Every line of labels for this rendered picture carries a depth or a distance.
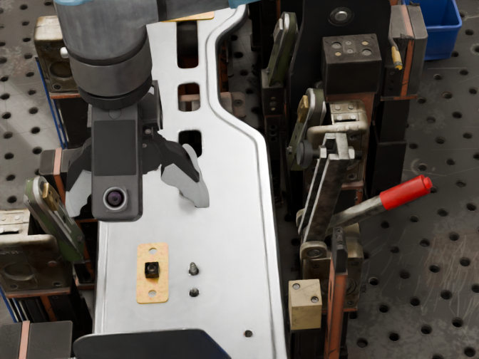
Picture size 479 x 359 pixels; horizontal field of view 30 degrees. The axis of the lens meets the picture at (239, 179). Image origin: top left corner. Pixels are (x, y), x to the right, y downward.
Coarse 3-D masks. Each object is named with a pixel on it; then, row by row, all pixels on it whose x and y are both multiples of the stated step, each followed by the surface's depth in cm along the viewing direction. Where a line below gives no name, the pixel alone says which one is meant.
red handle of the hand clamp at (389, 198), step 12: (408, 180) 97; (420, 180) 95; (384, 192) 98; (396, 192) 97; (408, 192) 96; (420, 192) 96; (360, 204) 99; (372, 204) 98; (384, 204) 97; (396, 204) 97; (336, 216) 100; (348, 216) 99; (360, 216) 99; (372, 216) 99
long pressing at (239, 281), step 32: (160, 32) 134; (224, 32) 133; (160, 64) 129; (160, 96) 125; (192, 128) 121; (224, 128) 121; (224, 160) 118; (256, 160) 117; (160, 192) 115; (224, 192) 114; (256, 192) 114; (128, 224) 112; (160, 224) 112; (192, 224) 111; (224, 224) 111; (256, 224) 111; (96, 256) 110; (128, 256) 109; (192, 256) 108; (224, 256) 108; (256, 256) 108; (96, 288) 107; (128, 288) 106; (224, 288) 105; (256, 288) 105; (96, 320) 104; (128, 320) 103; (160, 320) 103; (192, 320) 103; (224, 320) 103; (256, 320) 103; (256, 352) 100; (288, 352) 100
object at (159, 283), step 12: (144, 252) 109; (156, 252) 109; (144, 264) 108; (156, 264) 106; (144, 276) 107; (156, 276) 106; (144, 288) 106; (156, 288) 105; (144, 300) 105; (156, 300) 104
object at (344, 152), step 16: (304, 144) 90; (336, 144) 91; (304, 160) 90; (320, 160) 91; (336, 160) 89; (352, 160) 91; (320, 176) 96; (336, 176) 91; (320, 192) 93; (336, 192) 94; (304, 208) 101; (320, 208) 96; (304, 224) 103; (320, 224) 98; (304, 240) 101; (320, 240) 100
